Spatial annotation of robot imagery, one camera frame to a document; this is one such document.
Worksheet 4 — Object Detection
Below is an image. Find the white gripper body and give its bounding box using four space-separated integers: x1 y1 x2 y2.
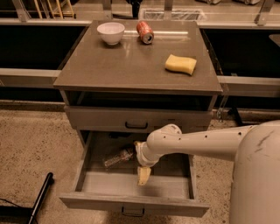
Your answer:
135 142 161 167

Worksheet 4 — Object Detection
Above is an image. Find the clear plastic water bottle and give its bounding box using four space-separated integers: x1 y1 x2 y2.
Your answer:
103 148 134 168

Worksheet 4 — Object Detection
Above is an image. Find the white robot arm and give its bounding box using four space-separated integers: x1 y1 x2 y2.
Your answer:
136 120 280 224

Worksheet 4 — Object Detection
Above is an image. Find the open grey middle drawer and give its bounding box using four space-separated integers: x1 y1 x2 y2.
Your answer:
60 131 209 217

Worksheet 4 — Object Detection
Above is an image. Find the closed grey top drawer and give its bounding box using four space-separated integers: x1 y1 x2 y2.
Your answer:
65 106 213 133

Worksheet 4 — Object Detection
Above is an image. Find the grey drawer cabinet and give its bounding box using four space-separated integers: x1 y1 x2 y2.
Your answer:
52 19 224 219

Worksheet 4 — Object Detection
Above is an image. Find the yellow sponge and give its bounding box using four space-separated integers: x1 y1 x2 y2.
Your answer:
164 54 197 75

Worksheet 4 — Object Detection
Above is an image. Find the red soda can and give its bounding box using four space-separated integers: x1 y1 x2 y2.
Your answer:
136 21 154 45

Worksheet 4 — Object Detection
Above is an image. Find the white ceramic bowl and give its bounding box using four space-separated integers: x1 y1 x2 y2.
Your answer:
97 22 125 46

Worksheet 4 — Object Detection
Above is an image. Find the black stand leg left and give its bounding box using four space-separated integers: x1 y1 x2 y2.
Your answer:
0 172 54 224

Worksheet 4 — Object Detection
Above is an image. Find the metal railing frame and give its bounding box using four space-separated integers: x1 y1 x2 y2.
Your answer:
0 0 280 88

